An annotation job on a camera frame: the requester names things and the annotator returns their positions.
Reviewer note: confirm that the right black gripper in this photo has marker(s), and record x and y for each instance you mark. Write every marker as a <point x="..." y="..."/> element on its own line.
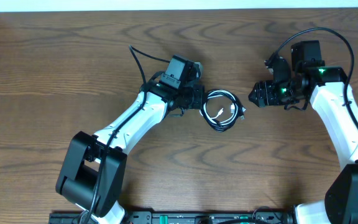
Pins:
<point x="265" y="92"/>

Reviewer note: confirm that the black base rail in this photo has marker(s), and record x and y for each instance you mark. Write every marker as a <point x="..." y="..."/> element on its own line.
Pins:
<point x="194" y="218"/>

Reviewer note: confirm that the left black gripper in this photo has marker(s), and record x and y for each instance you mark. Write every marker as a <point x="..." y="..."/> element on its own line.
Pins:
<point x="200" y="96"/>

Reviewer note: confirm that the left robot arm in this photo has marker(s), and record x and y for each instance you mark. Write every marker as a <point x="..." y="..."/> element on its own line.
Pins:
<point x="92" y="173"/>

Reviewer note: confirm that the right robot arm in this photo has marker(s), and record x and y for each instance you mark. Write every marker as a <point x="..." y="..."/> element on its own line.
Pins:
<point x="306" y="77"/>

